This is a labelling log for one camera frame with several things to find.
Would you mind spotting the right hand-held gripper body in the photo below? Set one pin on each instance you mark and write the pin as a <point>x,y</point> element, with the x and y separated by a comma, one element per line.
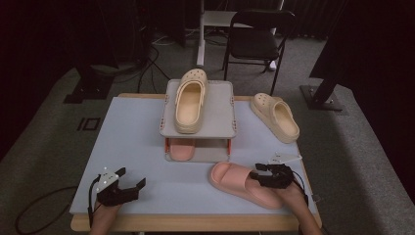
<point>279,176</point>

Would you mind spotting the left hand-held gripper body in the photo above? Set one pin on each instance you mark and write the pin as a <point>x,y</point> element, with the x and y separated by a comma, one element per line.
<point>111,194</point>

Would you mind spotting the pink slide slipper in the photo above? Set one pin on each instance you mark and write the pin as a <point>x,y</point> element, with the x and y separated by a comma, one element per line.
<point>181,150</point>
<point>228,178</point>

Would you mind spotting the cream clog shoe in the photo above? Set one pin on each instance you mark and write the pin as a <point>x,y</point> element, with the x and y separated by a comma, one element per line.
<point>189,104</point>
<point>287,124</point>

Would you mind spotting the grey shoe rack orange legs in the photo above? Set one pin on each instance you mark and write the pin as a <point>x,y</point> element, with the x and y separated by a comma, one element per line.
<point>218,117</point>

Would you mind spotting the person's left hand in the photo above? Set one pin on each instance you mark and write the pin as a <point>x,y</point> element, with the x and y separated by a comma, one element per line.
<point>106,212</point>

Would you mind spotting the person's right hand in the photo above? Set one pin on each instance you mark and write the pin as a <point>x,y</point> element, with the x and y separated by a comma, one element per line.
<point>292,196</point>

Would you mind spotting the black stand base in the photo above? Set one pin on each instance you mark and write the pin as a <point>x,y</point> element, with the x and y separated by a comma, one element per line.
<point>321,98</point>
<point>91,88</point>

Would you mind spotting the black folding chair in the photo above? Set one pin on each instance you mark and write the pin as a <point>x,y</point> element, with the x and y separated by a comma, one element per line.
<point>257,44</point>

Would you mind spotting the small grey bracket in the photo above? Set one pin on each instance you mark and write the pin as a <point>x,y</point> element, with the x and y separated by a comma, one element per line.
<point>315,198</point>

